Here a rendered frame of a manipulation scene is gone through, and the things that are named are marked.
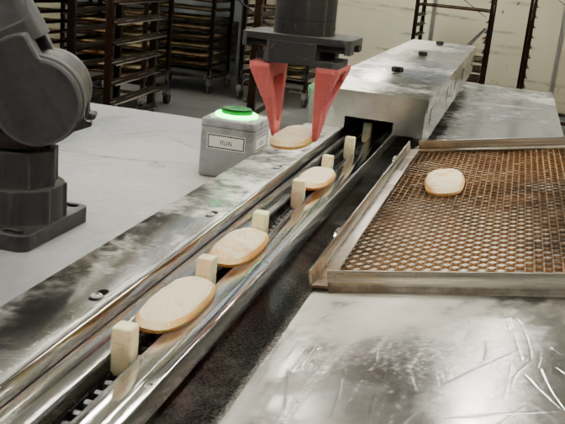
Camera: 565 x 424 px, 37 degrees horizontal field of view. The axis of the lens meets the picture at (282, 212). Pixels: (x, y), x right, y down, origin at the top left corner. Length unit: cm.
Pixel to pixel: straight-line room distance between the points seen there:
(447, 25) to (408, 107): 657
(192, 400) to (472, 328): 18
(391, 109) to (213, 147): 31
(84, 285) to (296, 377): 22
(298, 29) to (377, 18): 711
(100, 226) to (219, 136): 26
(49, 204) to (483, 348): 47
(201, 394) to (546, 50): 734
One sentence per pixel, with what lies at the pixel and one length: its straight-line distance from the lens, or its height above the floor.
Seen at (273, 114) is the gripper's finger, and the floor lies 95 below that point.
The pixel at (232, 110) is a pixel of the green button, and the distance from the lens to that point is 107.
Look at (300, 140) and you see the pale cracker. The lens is 79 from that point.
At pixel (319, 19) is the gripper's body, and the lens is 79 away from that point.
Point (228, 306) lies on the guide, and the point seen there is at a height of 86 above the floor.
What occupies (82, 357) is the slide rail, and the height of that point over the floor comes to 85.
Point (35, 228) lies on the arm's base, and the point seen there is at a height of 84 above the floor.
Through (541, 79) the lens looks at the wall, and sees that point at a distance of 782.
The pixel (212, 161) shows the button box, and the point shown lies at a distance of 108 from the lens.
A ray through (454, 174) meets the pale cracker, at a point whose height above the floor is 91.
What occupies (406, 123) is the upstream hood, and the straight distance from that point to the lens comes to 126.
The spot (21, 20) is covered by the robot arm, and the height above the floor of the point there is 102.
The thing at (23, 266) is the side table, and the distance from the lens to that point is 76.
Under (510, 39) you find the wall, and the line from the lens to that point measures 780.
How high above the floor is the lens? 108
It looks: 16 degrees down
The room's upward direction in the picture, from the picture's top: 6 degrees clockwise
